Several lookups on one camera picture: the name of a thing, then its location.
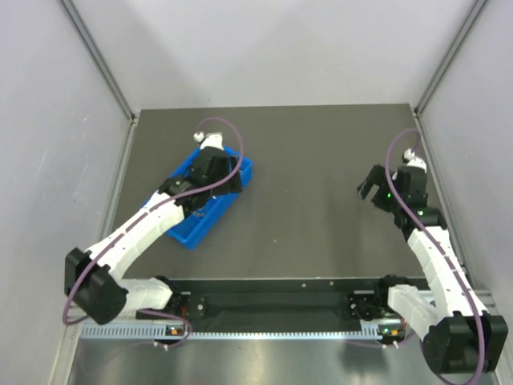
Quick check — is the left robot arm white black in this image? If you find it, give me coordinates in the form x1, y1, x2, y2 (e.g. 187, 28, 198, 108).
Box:
64, 144, 245, 325

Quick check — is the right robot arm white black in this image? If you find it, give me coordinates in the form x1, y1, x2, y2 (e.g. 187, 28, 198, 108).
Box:
357, 161, 508, 375

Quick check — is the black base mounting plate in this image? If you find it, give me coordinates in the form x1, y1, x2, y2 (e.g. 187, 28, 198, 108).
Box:
162, 292, 374, 320

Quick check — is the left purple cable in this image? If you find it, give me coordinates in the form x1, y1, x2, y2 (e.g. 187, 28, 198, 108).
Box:
62, 116, 245, 374

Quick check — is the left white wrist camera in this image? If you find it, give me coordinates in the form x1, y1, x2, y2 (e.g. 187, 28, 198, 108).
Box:
193, 132, 224, 151

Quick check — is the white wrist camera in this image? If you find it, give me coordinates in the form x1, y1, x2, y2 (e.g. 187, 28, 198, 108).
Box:
402, 148, 427, 173
193, 132, 224, 151

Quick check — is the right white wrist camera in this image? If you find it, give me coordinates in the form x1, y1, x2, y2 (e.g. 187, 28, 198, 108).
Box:
402, 148, 427, 173

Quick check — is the grey slotted cable duct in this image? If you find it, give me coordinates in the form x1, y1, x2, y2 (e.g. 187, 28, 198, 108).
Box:
80, 320, 402, 341

